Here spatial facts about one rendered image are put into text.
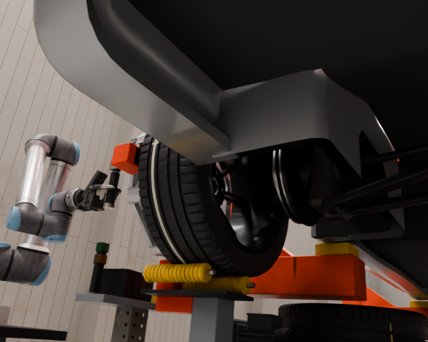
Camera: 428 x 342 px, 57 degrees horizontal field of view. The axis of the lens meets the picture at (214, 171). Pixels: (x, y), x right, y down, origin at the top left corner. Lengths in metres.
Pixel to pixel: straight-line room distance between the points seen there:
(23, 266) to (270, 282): 1.14
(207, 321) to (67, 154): 1.22
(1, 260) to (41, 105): 2.99
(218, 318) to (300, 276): 0.54
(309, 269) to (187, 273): 0.63
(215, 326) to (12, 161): 3.53
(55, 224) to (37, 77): 3.34
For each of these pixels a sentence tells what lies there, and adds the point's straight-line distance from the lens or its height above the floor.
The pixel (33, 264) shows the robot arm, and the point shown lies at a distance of 2.10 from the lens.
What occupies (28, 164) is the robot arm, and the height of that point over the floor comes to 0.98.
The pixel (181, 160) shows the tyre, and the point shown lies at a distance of 1.16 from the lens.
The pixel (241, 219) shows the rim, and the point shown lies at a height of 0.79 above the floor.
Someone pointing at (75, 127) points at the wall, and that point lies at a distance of 5.06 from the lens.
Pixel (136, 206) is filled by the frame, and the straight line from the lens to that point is 1.36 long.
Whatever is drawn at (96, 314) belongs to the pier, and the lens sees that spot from 4.80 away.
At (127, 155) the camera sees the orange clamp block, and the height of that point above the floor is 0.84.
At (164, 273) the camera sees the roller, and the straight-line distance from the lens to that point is 1.32.
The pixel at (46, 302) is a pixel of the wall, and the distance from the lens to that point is 4.68.
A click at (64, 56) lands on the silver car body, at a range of 0.75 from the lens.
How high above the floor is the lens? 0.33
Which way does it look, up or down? 23 degrees up
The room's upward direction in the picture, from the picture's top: 5 degrees clockwise
